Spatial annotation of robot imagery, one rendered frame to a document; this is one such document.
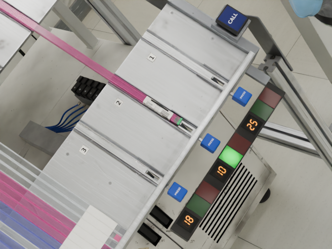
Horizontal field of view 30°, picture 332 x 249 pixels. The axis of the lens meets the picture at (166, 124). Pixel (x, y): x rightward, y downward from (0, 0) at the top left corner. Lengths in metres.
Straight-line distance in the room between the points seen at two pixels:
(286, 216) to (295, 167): 0.17
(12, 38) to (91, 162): 0.29
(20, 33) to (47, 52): 0.68
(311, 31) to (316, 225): 0.56
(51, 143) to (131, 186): 0.43
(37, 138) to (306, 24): 0.72
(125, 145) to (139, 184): 0.08
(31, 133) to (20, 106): 0.22
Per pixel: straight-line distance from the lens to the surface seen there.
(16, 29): 1.24
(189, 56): 1.20
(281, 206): 1.89
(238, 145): 1.17
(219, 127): 1.64
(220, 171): 1.15
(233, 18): 1.19
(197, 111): 1.17
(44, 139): 1.55
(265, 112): 1.19
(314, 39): 1.60
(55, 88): 1.75
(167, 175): 1.11
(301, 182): 1.91
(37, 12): 1.25
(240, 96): 1.17
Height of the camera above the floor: 1.49
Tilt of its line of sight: 39 degrees down
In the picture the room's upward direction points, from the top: 44 degrees counter-clockwise
